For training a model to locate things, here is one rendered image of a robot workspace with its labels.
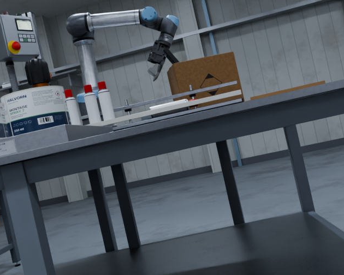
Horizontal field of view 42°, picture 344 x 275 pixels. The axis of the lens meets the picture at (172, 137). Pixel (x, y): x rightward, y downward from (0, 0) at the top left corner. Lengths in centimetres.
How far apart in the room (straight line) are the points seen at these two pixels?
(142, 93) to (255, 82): 205
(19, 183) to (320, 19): 750
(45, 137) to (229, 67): 119
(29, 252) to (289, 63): 729
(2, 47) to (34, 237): 113
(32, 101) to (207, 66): 99
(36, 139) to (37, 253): 29
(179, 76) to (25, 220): 117
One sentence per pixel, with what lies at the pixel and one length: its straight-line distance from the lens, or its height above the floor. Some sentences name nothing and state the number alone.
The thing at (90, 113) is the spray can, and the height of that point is 96.
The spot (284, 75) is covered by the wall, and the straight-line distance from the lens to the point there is 820.
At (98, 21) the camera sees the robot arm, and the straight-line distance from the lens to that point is 240.
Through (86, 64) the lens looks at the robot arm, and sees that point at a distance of 251.
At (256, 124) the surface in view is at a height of 77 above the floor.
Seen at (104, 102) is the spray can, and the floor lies 99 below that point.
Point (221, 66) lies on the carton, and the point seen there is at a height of 106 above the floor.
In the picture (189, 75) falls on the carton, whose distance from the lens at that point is 216.
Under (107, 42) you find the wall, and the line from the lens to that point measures 873.
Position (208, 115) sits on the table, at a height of 82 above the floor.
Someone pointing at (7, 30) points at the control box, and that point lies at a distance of 217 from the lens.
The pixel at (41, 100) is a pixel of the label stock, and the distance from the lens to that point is 145.
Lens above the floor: 79
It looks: level
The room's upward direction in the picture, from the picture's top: 13 degrees counter-clockwise
